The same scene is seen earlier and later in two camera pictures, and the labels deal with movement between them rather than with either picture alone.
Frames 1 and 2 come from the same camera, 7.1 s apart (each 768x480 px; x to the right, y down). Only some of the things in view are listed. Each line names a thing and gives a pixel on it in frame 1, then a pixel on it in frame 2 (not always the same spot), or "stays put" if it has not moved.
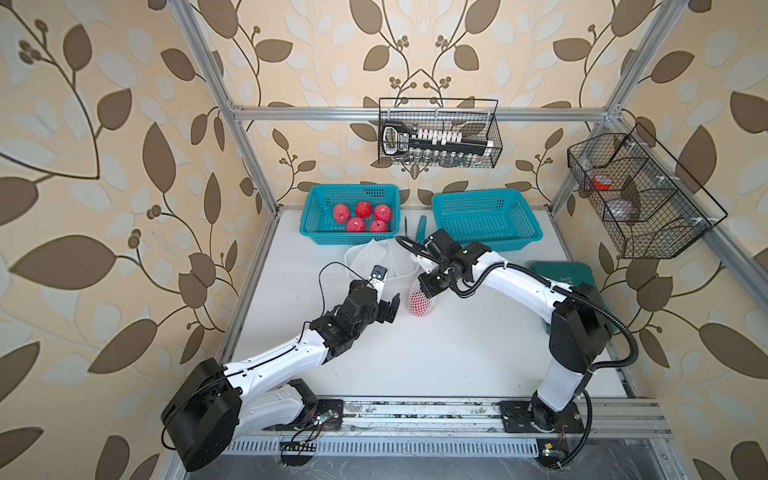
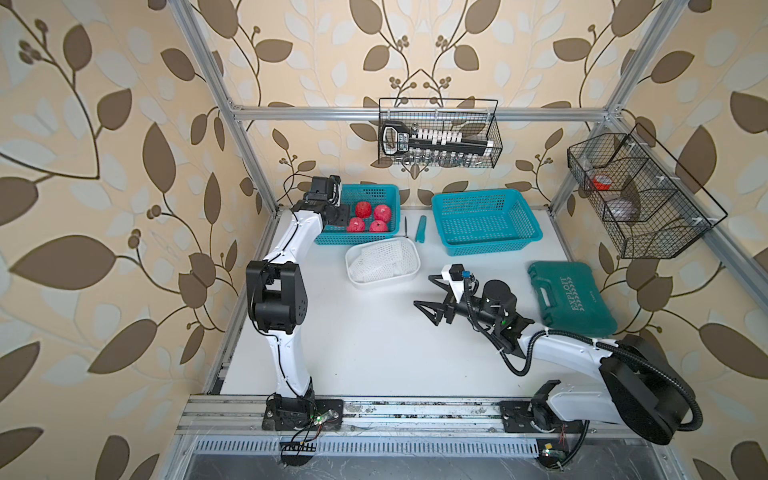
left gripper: (382, 313) -> (343, 215)
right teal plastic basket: (495, 217) stays put
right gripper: (428, 289) -> (439, 310)
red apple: (378, 226) stays put
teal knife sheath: (421, 230) stays put
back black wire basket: (441, 132) stays put
